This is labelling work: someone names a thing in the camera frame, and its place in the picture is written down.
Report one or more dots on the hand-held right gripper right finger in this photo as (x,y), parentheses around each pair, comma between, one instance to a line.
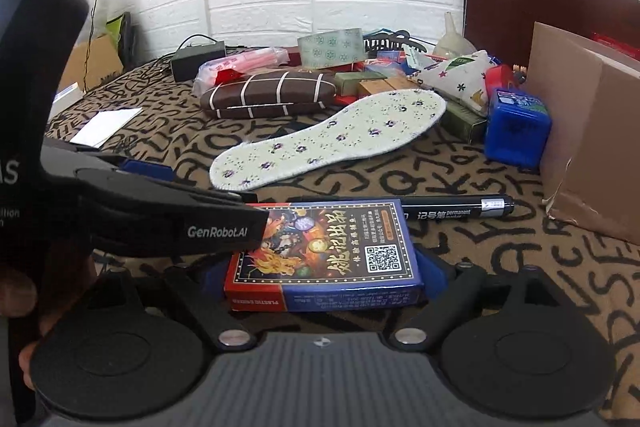
(432,274)

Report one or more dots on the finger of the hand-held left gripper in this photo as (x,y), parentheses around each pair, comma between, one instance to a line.
(147,169)
(215,229)

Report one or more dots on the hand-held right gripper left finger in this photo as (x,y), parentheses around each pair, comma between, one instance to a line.
(215,272)

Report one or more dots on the blue playing card box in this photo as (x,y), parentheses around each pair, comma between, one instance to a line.
(325,252)

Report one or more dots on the floral white insole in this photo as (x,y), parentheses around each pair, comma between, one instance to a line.
(325,137)

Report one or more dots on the blue plastic container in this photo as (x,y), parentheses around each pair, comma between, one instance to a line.
(515,132)

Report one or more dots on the brown cardboard box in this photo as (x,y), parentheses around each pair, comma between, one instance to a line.
(590,132)
(97,62)

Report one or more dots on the person's left hand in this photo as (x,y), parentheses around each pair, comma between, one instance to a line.
(15,289)

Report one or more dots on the long white blue box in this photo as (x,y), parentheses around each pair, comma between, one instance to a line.
(67,99)

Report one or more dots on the white paper sheet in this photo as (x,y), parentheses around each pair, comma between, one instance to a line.
(107,126)

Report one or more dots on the flat brown cardboard box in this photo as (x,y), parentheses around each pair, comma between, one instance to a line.
(97,62)

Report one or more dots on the brown letter printed blanket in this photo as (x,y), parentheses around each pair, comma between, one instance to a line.
(500,247)

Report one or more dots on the black marker pen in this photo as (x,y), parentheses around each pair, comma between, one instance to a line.
(475,207)

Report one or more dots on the bright green bag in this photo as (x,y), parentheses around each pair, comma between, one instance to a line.
(115,32)

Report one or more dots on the white bubble wrap bag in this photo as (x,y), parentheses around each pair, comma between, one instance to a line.
(90,2)

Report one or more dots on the black flat object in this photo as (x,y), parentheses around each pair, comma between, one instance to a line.
(130,42)

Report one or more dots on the black box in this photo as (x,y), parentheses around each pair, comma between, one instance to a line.
(197,59)

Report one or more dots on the pink white plastic packet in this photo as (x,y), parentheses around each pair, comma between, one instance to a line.
(235,63)

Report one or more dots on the brown grid-lined glasses case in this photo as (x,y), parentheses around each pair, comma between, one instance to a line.
(270,94)

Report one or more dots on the green box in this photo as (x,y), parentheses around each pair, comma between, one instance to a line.
(462,122)
(357,83)

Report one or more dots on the dark red box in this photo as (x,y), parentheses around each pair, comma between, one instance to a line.
(294,57)

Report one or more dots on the tan cardboard box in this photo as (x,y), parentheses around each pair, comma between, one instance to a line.
(380,88)

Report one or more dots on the floral fabric pouch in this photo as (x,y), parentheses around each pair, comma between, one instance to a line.
(460,77)

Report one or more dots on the green patterned tape roll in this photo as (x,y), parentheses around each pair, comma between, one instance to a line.
(330,48)

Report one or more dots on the translucent plastic funnel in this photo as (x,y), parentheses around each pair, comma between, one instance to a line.
(452,44)

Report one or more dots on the dark hair claw clip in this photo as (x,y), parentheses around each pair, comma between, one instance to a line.
(385,42)

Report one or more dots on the bright red box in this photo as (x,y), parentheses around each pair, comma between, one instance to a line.
(617,44)

